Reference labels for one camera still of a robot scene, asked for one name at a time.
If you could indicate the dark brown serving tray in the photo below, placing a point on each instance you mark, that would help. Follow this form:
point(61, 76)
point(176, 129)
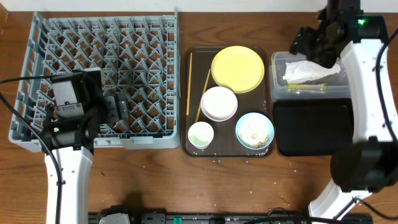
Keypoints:
point(225, 142)

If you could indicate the light blue bowl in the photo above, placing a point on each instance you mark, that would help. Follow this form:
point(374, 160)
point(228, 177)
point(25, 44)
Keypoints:
point(261, 116)

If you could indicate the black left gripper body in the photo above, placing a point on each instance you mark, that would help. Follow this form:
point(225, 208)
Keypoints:
point(109, 109)

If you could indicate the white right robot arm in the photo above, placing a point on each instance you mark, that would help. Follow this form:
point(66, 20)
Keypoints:
point(370, 163)

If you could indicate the white cup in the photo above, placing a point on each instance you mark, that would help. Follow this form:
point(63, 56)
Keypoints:
point(200, 135)

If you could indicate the pink bowl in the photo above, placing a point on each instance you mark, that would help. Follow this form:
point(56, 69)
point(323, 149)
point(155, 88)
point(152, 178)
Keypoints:
point(219, 104)

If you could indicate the grey plastic dish rack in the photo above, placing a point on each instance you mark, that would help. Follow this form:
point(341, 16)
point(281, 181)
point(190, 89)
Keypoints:
point(111, 81)

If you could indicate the black waste tray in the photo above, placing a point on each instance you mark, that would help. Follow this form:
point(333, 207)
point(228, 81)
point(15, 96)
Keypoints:
point(313, 127)

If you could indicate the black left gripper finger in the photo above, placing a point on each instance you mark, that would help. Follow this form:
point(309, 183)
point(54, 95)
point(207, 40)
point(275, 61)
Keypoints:
point(122, 105)
point(111, 109)

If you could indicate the yellow plate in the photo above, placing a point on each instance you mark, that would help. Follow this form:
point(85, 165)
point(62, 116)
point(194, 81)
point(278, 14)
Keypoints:
point(238, 68)

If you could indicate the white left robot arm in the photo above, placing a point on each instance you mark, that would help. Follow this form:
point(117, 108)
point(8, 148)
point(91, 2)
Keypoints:
point(66, 149)

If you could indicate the green yellow snack wrapper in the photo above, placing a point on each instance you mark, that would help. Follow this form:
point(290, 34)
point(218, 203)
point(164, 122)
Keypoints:
point(306, 88)

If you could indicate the rice food scraps pile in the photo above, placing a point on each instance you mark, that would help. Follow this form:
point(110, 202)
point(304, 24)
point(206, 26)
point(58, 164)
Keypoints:
point(253, 132)

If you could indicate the white napkin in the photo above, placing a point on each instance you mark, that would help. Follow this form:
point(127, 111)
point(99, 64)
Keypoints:
point(303, 71)

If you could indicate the clear plastic waste bin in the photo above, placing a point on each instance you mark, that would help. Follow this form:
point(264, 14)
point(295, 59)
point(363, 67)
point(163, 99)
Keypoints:
point(337, 85)

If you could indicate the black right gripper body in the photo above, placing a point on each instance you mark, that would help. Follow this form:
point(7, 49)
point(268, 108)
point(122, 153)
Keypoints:
point(314, 48)

